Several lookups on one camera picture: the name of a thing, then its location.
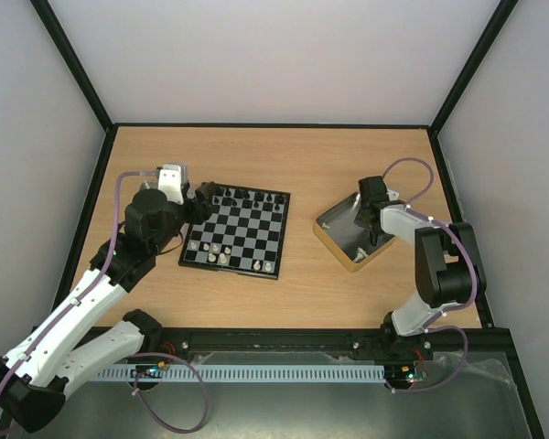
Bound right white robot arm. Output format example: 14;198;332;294
354;176;486;359

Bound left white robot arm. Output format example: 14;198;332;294
0;181;217;435

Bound gold metal tin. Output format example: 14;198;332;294
313;192;394;273

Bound black and grey chessboard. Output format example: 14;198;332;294
178;185;291;280

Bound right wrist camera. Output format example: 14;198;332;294
387;189;399;201

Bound black aluminium frame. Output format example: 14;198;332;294
31;1;544;438

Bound light blue cable duct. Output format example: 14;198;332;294
92;364;385;383

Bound metal base plate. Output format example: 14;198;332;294
8;349;532;439

